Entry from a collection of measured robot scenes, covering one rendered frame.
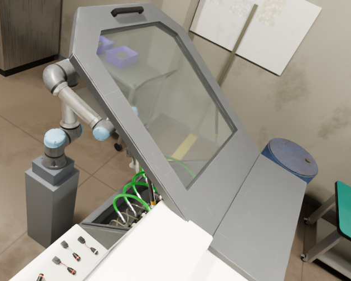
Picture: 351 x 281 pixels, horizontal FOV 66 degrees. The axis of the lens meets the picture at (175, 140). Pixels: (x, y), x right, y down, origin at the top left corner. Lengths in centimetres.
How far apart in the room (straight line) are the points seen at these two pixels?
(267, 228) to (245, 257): 19
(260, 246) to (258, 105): 259
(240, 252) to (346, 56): 263
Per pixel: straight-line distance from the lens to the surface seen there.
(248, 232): 114
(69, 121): 178
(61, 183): 193
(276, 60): 332
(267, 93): 347
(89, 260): 146
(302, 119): 355
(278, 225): 125
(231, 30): 335
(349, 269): 357
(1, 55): 416
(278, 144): 309
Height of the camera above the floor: 231
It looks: 38 degrees down
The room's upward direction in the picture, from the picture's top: 23 degrees clockwise
